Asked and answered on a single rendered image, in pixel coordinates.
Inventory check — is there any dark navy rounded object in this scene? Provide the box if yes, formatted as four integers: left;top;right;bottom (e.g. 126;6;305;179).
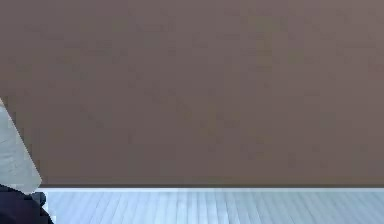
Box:
0;184;55;224

